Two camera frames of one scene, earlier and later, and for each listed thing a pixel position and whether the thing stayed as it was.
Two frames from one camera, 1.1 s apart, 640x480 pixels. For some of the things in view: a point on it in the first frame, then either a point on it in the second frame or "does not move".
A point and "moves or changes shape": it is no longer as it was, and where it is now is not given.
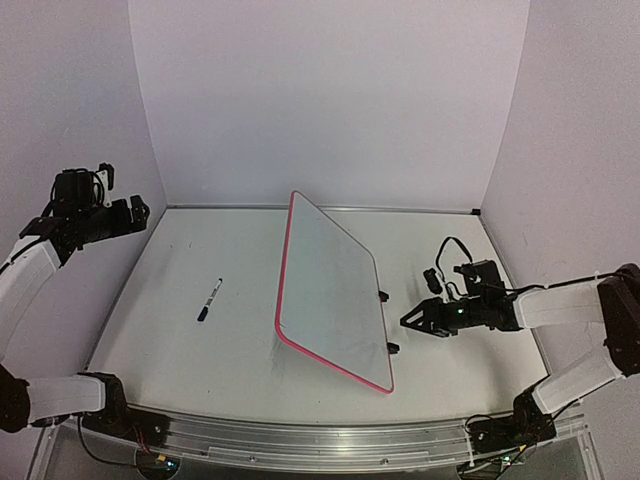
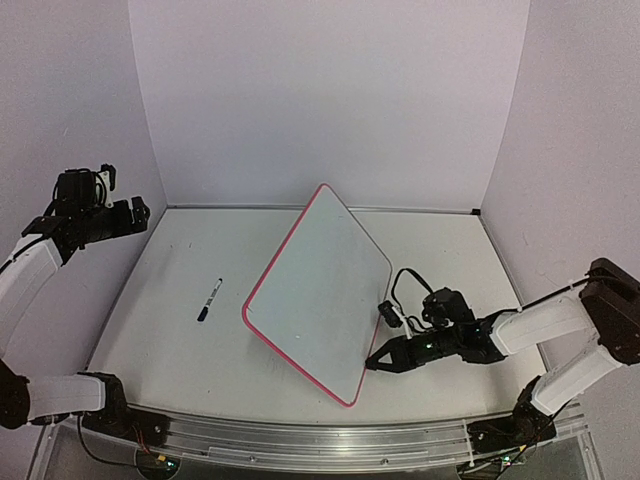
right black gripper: (441, 315) → (403, 354)
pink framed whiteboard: (329, 299) moves or changes shape
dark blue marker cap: (203, 314) does not move
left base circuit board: (156, 465) does not move
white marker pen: (216, 288) does not move
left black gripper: (123, 223) does not move
